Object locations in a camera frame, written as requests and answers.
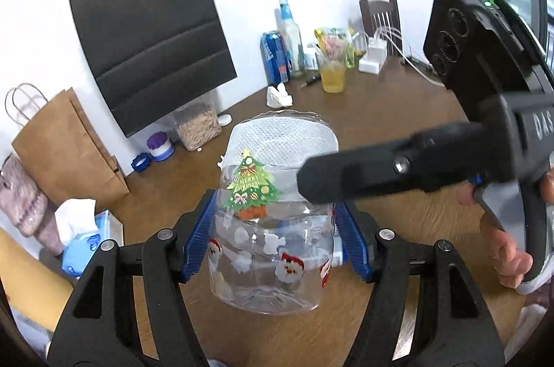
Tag clear christmas plastic cup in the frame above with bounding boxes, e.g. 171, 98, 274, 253
207, 110, 339, 315

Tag person's right hand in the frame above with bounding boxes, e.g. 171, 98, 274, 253
456, 170, 553, 289

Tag yellow thermos jug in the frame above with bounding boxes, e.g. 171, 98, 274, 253
0, 229, 73, 331

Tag blue tissue box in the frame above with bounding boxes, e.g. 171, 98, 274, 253
54, 198, 124, 278

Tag dark wooden chair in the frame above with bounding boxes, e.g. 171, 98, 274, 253
359, 0, 403, 57

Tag white power strip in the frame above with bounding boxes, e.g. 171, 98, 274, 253
358, 38, 388, 74

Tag pink knitted vase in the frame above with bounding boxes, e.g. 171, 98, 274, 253
1, 154, 64, 256

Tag colourful snack packets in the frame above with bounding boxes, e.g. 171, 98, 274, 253
314, 28, 356, 69

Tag glass of yellow drink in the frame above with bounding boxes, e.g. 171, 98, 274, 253
318, 57, 347, 93

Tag blue jar lid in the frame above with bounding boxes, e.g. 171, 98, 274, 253
131, 152, 152, 172

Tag brown paper bag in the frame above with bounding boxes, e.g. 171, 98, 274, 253
4, 83, 129, 211

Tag purple white small jar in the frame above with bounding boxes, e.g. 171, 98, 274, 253
146, 132, 175, 162

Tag crumpled white tissue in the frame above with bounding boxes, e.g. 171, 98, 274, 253
266, 83, 293, 109

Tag clear glass bottle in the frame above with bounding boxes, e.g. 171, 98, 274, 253
279, 0, 305, 78

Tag blue soda can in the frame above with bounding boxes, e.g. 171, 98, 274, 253
260, 31, 289, 86

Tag clear container with grains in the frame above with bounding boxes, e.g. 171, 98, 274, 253
172, 102, 222, 151

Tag white small lid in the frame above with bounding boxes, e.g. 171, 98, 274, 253
218, 114, 233, 127

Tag black paper bag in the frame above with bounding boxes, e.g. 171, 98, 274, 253
69, 0, 236, 137

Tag white charging cables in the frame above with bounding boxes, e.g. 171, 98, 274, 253
372, 13, 445, 88

